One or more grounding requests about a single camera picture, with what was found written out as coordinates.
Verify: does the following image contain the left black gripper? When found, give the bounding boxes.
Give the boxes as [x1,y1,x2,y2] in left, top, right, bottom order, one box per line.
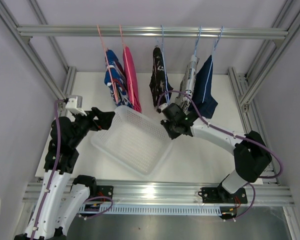
[69,106,115,148]

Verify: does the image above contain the black white patterned trousers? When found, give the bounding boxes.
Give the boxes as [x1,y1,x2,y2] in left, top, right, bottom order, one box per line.
[149,45,173,113]

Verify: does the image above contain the white plastic basket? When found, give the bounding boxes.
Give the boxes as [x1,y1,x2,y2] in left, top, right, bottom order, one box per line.
[90,105,173,178]

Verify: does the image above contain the blue white patterned trousers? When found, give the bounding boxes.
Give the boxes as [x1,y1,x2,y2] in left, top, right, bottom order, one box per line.
[104,49,133,108]

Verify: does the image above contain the pink hanger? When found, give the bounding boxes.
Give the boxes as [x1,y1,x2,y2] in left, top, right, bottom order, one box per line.
[118,24,136,106]
[96,24,119,104]

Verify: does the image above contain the blue hanger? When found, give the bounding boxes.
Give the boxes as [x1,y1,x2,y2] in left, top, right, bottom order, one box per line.
[160,24,170,104]
[202,25,224,103]
[193,25,202,71]

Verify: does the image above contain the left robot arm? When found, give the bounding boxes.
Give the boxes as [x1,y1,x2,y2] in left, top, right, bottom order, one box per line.
[14,107,115,240]

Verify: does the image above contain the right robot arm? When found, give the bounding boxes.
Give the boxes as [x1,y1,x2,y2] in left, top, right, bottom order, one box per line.
[160,103,272,204]

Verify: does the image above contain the navy blue trousers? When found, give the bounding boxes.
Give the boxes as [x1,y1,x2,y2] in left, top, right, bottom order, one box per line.
[192,55,218,119]

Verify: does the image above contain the white black print trousers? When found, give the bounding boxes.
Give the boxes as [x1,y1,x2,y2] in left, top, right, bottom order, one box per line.
[175,54,199,112]

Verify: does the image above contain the pink trousers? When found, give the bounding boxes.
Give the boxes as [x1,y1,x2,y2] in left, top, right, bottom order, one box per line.
[122,45,142,113]

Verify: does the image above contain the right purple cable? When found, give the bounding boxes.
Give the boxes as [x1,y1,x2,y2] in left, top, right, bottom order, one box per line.
[156,90,285,213]

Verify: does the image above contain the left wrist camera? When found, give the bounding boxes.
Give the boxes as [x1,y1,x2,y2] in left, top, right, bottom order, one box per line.
[65,95,87,116]

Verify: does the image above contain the left aluminium frame struts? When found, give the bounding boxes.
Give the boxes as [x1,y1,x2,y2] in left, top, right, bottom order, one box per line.
[0,0,77,99]

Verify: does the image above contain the aluminium frame struts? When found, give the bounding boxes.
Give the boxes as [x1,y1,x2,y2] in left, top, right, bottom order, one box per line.
[0,0,77,99]
[228,0,300,188]

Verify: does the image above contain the white slotted cable duct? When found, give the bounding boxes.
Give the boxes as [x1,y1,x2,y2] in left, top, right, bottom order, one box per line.
[77,204,223,216]

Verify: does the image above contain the aluminium hanging rail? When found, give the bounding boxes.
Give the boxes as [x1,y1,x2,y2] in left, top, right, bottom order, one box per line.
[16,24,289,40]

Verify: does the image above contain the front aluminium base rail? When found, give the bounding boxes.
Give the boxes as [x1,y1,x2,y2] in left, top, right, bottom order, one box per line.
[22,182,296,207]

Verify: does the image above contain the right aluminium frame struts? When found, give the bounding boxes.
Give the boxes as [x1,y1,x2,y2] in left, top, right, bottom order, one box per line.
[228,0,300,188]

